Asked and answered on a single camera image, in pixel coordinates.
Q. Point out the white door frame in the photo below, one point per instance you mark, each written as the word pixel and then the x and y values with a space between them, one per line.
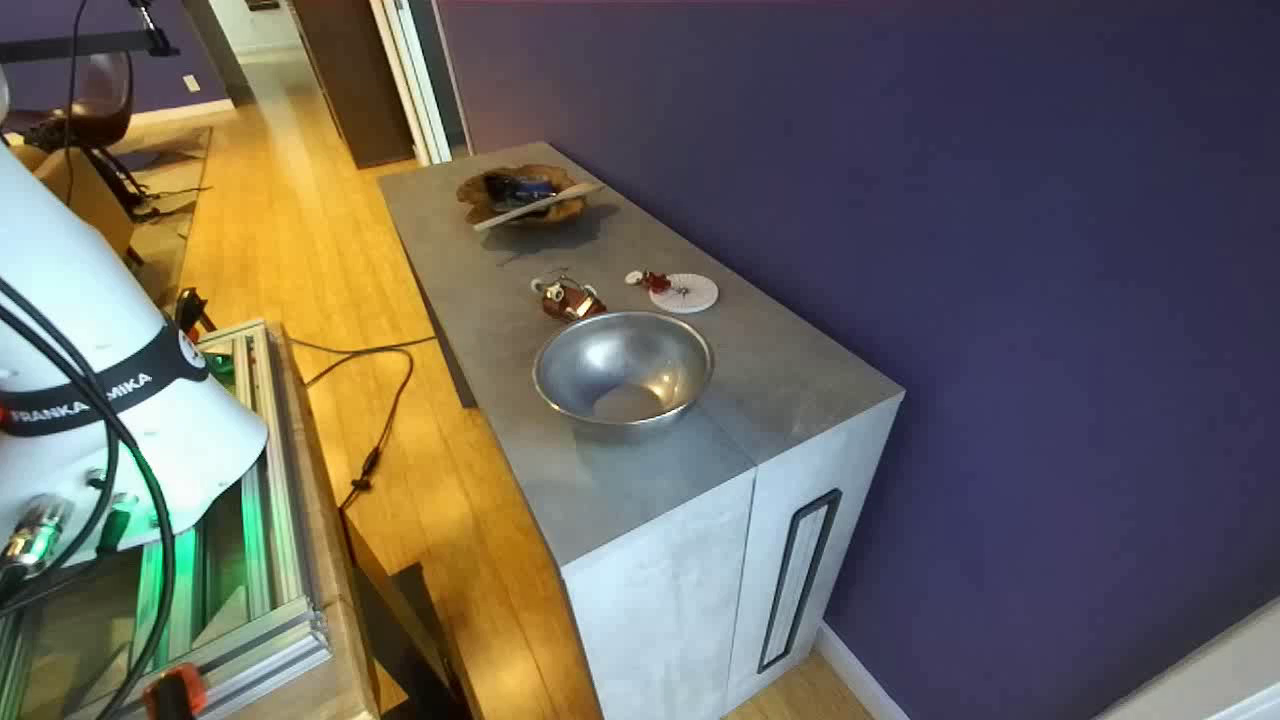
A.
pixel 423 74

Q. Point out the wooden spoon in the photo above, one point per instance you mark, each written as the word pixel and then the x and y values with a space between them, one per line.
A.
pixel 541 206

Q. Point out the dark blue black object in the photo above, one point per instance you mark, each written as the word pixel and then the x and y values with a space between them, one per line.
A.
pixel 517 188

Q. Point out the dark chair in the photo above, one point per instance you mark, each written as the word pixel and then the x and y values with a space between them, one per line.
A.
pixel 95 101

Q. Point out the small red toy piece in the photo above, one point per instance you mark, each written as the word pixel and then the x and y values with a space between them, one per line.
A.
pixel 653 280

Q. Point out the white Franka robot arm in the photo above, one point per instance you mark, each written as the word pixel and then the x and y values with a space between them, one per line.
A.
pixel 95 332

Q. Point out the grey concrete-look cabinet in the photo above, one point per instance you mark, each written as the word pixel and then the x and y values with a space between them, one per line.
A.
pixel 643 483

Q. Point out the metal bowl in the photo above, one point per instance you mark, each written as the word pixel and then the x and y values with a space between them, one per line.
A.
pixel 622 370

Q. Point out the red trailer toy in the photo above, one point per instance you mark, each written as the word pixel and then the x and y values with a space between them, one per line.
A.
pixel 568 299

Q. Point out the wooden live-edge tray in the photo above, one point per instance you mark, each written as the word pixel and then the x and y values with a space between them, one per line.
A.
pixel 512 202

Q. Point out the small white disc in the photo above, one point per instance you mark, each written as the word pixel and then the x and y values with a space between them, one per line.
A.
pixel 689 293

